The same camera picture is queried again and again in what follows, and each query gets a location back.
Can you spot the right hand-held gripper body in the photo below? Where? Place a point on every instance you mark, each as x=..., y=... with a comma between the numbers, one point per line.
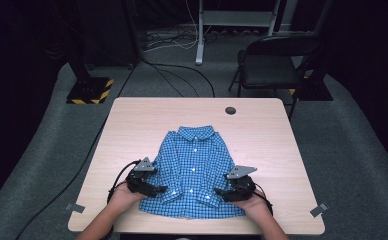
x=245, y=190

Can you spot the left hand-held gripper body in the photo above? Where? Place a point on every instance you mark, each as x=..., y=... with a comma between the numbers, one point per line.
x=137, y=183

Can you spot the blue checked shirt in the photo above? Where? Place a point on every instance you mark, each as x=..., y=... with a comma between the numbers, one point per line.
x=192, y=160

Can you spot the person's right hand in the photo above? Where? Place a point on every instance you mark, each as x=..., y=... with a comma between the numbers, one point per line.
x=257, y=208

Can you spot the person's left hand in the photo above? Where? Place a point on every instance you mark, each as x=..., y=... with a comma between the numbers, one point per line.
x=122, y=200

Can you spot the grey tape piece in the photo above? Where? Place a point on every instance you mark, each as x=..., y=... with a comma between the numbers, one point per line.
x=75, y=208
x=319, y=210

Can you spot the dark round table grommet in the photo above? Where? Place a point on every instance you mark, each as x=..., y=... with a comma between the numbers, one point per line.
x=230, y=110

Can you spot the black stand with striped base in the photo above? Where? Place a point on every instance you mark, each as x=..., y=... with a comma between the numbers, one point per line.
x=88, y=90

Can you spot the black folding chair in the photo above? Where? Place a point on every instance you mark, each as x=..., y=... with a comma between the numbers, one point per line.
x=268, y=71

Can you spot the dark equipment cart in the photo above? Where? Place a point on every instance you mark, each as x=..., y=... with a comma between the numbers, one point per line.
x=112, y=33

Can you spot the white metal stand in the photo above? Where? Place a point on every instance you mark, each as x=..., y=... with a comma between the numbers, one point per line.
x=200, y=40

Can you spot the long power strip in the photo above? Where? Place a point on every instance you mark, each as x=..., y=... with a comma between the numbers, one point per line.
x=238, y=32

